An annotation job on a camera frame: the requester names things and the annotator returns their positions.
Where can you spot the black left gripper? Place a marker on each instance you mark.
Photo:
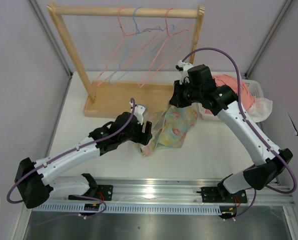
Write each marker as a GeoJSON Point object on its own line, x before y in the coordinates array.
{"type": "Point", "coordinates": [143, 138]}

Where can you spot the white plastic laundry basket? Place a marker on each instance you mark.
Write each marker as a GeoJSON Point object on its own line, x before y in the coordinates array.
{"type": "Point", "coordinates": [253, 89]}

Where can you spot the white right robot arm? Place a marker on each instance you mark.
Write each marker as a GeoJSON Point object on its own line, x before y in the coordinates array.
{"type": "Point", "coordinates": [269, 160]}

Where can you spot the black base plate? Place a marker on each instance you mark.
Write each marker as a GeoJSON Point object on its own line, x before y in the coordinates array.
{"type": "Point", "coordinates": [212, 194]}
{"type": "Point", "coordinates": [102, 192]}

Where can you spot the coral pink garment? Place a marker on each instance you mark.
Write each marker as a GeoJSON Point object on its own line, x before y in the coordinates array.
{"type": "Point", "coordinates": [226, 92]}

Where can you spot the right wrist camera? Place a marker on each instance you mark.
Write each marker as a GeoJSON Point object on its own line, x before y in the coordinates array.
{"type": "Point", "coordinates": [183, 68]}

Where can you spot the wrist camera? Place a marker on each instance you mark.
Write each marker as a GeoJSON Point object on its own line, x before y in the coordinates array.
{"type": "Point", "coordinates": [139, 111]}
{"type": "Point", "coordinates": [183, 68]}

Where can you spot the aluminium mounting rail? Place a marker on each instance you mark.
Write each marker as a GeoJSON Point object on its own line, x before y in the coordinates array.
{"type": "Point", "coordinates": [181, 192]}

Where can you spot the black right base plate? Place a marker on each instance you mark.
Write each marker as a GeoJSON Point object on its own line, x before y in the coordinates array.
{"type": "Point", "coordinates": [212, 194]}

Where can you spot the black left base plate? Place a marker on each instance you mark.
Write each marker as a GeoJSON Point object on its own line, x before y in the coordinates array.
{"type": "Point", "coordinates": [102, 192]}

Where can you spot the white slotted cable duct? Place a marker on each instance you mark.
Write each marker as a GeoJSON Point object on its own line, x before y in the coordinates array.
{"type": "Point", "coordinates": [131, 208]}

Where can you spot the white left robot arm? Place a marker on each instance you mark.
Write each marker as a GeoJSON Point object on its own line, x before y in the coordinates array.
{"type": "Point", "coordinates": [39, 180]}

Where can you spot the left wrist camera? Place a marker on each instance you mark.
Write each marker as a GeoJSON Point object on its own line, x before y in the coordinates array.
{"type": "Point", "coordinates": [139, 111]}

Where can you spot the wooden hanger rack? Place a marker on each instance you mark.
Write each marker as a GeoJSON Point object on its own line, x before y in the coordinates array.
{"type": "Point", "coordinates": [105, 100]}

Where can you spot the white sheer garment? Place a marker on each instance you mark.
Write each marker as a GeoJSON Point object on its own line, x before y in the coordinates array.
{"type": "Point", "coordinates": [260, 110]}

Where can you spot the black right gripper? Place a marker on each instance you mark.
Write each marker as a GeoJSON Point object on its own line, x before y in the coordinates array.
{"type": "Point", "coordinates": [177, 100]}

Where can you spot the floral pastel skirt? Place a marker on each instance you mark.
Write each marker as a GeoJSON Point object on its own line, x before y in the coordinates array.
{"type": "Point", "coordinates": [169, 129]}

